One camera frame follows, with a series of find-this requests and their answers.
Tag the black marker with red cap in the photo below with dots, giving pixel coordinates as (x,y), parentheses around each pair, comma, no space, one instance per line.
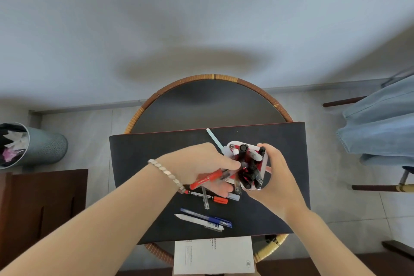
(207,197)

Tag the red pen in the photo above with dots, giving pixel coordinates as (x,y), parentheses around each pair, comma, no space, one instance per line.
(207,179)

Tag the person's left hand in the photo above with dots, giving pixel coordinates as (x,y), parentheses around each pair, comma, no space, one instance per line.
(189,162)

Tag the person's left thumb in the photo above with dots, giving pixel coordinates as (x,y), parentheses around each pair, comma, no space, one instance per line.
(226,163)

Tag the clear plastic pen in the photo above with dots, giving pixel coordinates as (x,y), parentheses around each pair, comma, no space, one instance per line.
(205,199)

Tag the grey metal trash bin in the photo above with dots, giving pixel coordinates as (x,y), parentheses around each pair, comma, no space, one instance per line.
(45,148)

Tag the blue pen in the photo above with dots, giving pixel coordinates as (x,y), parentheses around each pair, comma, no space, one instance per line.
(207,218)

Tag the person's left forearm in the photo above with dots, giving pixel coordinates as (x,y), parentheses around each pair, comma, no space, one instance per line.
(97,220)

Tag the white pen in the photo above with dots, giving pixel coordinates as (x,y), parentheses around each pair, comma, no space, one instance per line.
(199,222)

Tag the person's right thumb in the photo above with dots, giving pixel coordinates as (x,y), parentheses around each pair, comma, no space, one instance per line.
(270,153)

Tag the blue denim garment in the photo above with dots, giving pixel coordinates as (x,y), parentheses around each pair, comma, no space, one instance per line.
(381,123)

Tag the crumpled paper trash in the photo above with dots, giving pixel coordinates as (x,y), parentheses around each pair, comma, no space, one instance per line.
(13,144)

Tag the person's right hand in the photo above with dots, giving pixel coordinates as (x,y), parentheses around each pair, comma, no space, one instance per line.
(279,185)

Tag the white paper booklet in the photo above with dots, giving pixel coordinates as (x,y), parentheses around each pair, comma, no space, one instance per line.
(213,256)

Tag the dark wooden furniture edge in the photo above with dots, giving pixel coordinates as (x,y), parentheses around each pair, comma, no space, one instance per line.
(399,248)

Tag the grey translucent pen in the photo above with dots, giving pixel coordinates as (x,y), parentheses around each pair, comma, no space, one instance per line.
(233,197)

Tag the person's right forearm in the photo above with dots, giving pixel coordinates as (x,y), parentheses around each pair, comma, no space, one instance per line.
(323,243)

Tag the brown wooden cabinet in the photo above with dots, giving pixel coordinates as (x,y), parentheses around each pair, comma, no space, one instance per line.
(38,211)

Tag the black desk mat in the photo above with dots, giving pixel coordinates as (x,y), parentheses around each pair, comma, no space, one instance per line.
(145,156)

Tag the bunch of black pens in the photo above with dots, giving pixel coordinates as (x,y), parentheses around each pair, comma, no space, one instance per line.
(250,172)

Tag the round table with rattan rim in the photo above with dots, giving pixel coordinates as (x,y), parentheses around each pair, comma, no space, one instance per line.
(207,104)

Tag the light teal pen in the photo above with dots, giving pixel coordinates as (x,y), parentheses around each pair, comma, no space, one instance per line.
(215,140)

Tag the white and red pen holder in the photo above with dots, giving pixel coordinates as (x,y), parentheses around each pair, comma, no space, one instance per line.
(230,149)

